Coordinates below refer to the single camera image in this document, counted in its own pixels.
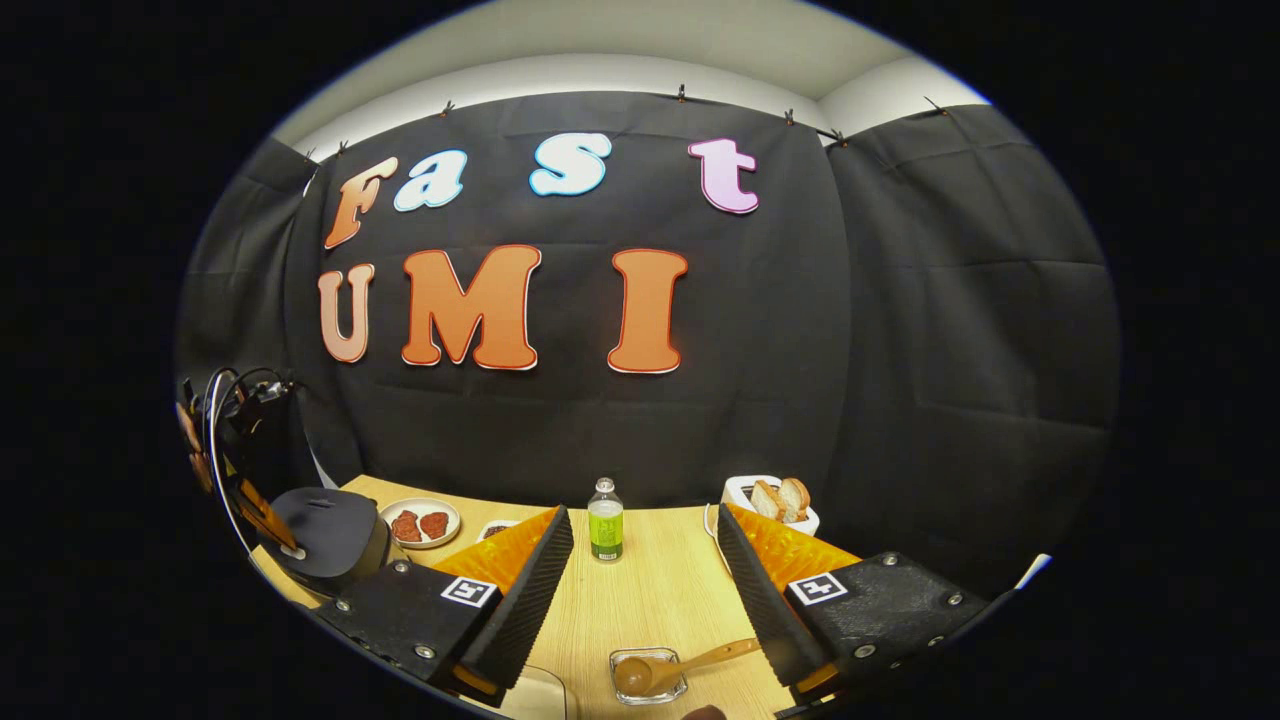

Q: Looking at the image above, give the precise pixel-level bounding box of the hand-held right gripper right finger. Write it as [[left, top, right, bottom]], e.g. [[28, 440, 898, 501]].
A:
[[717, 503, 991, 706]]

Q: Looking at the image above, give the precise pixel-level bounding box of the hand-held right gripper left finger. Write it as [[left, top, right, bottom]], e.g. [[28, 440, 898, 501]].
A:
[[315, 505, 576, 706]]

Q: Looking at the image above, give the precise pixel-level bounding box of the black rice cooker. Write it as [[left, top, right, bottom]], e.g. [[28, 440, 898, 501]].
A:
[[268, 487, 393, 593]]

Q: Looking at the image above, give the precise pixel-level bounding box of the wooden spoon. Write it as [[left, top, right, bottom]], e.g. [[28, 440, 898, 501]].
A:
[[613, 637, 766, 698]]

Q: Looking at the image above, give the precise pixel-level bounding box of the green label plastic bottle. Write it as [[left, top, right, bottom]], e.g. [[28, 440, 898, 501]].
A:
[[587, 477, 625, 563]]

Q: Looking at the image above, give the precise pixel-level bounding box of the white toaster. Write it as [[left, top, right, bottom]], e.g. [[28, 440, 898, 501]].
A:
[[722, 475, 821, 536]]

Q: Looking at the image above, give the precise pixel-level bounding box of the round plate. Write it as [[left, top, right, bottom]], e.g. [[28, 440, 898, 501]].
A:
[[380, 498, 462, 550]]

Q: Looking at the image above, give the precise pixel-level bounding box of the black backdrop cloth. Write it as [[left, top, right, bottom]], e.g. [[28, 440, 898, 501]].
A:
[[175, 90, 1121, 601]]

